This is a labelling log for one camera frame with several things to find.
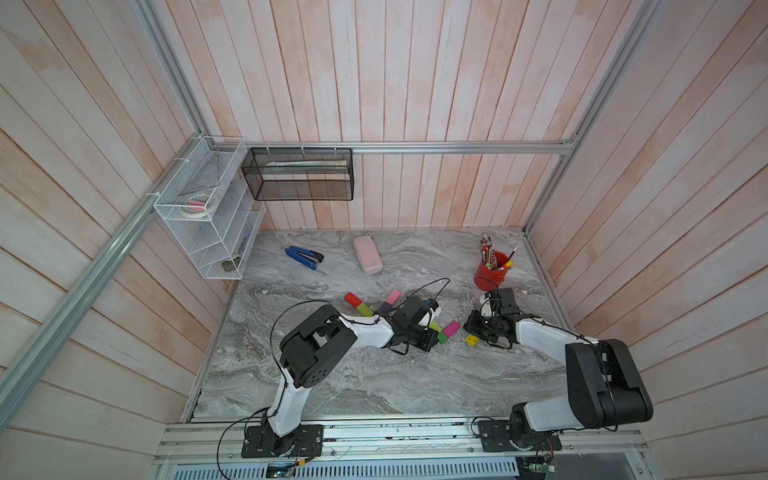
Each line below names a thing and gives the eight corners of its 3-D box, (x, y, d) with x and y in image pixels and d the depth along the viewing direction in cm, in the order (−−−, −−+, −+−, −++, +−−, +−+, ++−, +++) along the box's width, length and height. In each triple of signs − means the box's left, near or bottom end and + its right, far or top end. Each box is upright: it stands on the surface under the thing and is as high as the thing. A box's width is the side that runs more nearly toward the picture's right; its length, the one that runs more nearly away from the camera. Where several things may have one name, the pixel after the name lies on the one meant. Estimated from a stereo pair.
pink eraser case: (366, 277, 108) (365, 271, 105) (352, 243, 119) (352, 237, 116) (385, 272, 110) (385, 266, 107) (370, 239, 120) (370, 233, 118)
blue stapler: (282, 258, 114) (281, 254, 112) (292, 246, 118) (290, 243, 116) (315, 270, 111) (314, 266, 109) (323, 257, 114) (323, 254, 113)
